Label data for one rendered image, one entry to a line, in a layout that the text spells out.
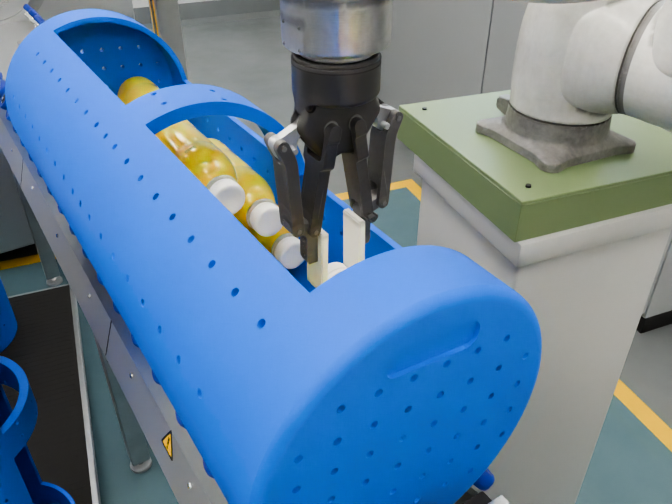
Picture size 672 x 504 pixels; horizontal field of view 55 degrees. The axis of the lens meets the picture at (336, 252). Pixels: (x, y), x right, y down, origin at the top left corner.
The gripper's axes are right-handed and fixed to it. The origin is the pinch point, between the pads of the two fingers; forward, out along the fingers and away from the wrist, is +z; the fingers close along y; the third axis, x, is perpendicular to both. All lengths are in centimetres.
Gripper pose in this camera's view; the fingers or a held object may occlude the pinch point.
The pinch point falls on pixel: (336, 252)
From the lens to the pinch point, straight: 64.9
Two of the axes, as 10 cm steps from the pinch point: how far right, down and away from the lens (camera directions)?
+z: 0.0, 8.2, 5.7
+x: 5.4, 4.8, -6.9
